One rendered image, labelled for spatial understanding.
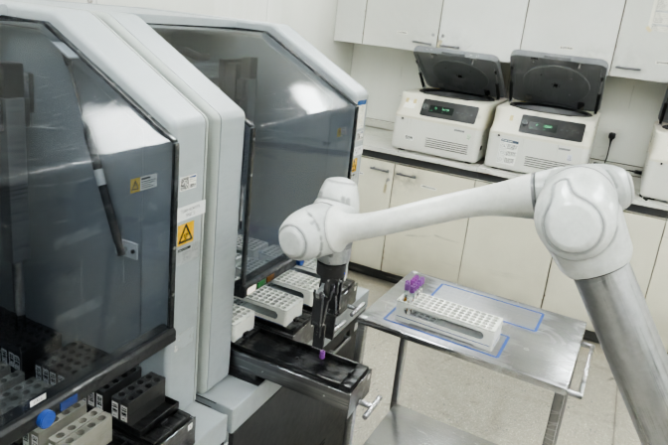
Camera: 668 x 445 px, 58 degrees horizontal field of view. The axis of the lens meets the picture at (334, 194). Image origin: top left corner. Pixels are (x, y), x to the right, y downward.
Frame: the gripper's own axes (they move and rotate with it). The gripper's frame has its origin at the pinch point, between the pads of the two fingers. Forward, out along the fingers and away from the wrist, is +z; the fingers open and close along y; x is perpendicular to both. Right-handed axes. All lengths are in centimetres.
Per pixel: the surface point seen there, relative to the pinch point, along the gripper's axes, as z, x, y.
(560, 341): 6, 55, -47
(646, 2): -103, 55, -254
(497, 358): 5.9, 40.9, -25.9
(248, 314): 1.4, -22.3, 2.0
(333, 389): 7.7, 9.0, 10.9
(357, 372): 6.2, 11.7, 3.0
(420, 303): -0.1, 15.8, -32.3
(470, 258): 55, -8, -225
